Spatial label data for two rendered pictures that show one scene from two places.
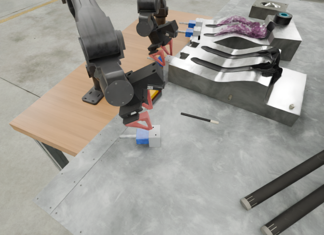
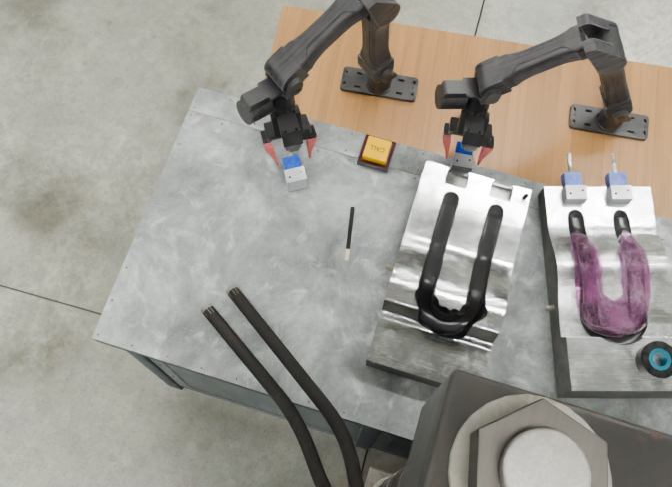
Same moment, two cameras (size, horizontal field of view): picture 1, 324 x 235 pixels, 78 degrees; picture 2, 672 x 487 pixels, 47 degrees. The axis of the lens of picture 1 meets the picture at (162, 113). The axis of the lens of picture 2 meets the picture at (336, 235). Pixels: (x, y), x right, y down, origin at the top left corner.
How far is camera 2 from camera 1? 146 cm
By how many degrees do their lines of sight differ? 41
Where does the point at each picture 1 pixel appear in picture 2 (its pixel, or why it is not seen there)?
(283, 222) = (216, 319)
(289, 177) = (261, 326)
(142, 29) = (438, 96)
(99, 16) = (297, 59)
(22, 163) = not seen: hidden behind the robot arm
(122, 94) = (245, 115)
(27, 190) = not seen: hidden behind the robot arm
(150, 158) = (269, 184)
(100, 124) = (306, 109)
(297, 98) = (406, 363)
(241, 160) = (290, 291)
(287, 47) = (564, 372)
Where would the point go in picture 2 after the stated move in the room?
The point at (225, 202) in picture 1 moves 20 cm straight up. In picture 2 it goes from (233, 272) to (222, 245)
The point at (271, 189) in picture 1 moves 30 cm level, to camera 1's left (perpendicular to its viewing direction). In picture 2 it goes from (247, 310) to (223, 192)
